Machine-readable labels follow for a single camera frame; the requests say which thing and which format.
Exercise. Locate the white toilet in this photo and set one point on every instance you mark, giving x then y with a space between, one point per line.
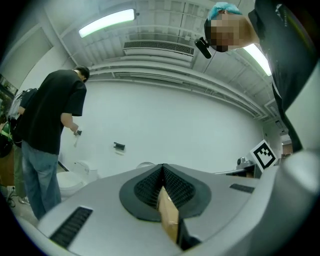
70 182

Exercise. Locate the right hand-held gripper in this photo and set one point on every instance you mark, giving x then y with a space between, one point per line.
263 155

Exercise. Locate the large cardboard box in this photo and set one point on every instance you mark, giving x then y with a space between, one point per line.
168 215

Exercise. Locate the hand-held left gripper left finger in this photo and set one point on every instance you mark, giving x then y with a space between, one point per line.
105 220

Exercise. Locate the black wall paper holder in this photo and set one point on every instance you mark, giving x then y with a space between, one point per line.
119 146

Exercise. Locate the black head camera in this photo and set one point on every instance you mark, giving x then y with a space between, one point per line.
203 47

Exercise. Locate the person's head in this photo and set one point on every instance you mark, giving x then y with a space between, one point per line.
225 32

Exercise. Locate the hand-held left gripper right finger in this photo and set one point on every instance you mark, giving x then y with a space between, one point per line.
225 205

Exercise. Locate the person's black shirt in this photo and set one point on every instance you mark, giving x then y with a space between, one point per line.
282 50

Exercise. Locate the fluorescent ceiling lamp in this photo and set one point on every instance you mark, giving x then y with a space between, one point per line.
107 22
257 58

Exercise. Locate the blue hair net cap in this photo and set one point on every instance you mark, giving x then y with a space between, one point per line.
222 8

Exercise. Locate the person's white trousers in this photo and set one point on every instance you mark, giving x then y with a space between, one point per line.
307 112

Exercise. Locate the white ceiling air conditioner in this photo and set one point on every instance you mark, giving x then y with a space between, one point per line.
160 48

